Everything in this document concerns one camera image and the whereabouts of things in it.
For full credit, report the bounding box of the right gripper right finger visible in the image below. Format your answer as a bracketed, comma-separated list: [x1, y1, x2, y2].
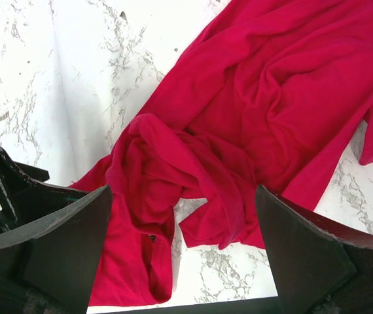
[255, 185, 373, 313]

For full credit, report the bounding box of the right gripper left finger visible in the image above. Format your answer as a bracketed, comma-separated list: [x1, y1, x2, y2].
[0, 147, 112, 313]

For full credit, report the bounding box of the crimson red t shirt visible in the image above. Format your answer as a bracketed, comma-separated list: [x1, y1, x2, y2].
[73, 1, 373, 306]

